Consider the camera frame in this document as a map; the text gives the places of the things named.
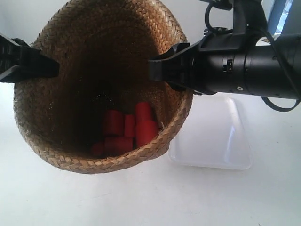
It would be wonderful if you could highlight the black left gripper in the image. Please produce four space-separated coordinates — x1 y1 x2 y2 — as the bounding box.
0 33 59 82

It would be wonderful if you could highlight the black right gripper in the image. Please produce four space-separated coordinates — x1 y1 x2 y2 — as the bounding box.
148 28 247 96

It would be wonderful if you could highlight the brown woven basket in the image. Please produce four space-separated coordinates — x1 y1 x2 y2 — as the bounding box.
14 0 193 174

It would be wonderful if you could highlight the red cylinder thin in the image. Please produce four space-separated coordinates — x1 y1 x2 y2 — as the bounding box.
124 114 135 138

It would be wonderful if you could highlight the red cylinder large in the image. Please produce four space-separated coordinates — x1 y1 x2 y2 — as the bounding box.
104 137 133 155
103 110 124 137

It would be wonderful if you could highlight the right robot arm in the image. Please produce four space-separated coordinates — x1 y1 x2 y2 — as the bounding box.
148 0 301 100

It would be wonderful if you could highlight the white plastic tray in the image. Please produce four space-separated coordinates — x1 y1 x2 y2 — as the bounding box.
168 96 252 170

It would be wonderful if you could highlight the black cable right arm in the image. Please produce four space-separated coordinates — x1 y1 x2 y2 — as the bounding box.
204 0 301 113

